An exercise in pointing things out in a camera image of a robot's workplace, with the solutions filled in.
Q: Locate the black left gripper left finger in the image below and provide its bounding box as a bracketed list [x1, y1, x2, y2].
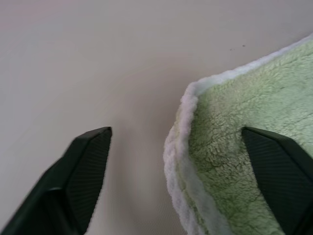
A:
[0, 126, 113, 235]

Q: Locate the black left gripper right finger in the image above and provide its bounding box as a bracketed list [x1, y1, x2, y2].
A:
[241, 126, 313, 235]

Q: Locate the green fleece towel white trim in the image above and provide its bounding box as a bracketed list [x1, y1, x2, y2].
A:
[163, 33, 313, 235]

